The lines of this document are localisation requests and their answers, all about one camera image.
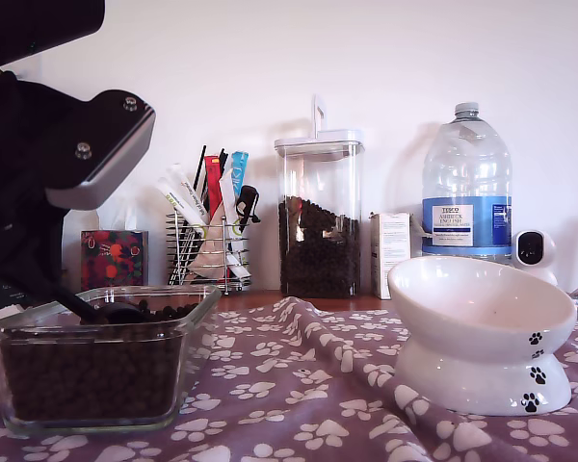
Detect black measuring scoop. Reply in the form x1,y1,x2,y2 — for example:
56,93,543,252
52,286,148,324

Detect brown cat food kibble heap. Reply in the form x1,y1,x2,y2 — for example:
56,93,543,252
277,194,361,297
0,297,199,421

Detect white ceramic cat bowl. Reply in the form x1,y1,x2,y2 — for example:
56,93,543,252
387,255,578,418

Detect floral tissue box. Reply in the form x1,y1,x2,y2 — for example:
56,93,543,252
80,229,149,292

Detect white paper tissue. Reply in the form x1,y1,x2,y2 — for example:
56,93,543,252
94,195,139,232

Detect white sachet green print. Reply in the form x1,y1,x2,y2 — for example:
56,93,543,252
154,176,208,238
166,163,206,213

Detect rectangular glass dish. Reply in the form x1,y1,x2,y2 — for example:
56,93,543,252
0,283,223,438

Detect black straw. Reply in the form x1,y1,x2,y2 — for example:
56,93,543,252
192,145,208,203

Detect red sachet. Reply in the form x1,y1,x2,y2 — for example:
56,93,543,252
204,154,225,218

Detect black plastic clip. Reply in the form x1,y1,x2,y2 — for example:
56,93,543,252
234,185,262,226

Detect blue sachet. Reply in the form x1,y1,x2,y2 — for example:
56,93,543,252
229,151,250,193

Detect purple paw print cloth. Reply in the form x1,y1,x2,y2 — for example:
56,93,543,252
0,288,578,462

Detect clear lidded kibble jar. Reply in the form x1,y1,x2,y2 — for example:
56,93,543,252
274,94,366,298

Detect small white printed carton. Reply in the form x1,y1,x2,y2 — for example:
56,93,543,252
369,211,413,300

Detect large clear water bottle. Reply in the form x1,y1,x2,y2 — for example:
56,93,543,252
421,101,513,264

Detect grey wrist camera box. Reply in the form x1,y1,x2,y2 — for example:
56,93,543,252
45,89,157,211

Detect chrome wire basket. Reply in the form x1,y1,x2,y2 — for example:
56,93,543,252
165,211,252,295

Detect small white round camera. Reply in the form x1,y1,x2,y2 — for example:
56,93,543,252
510,228,559,288

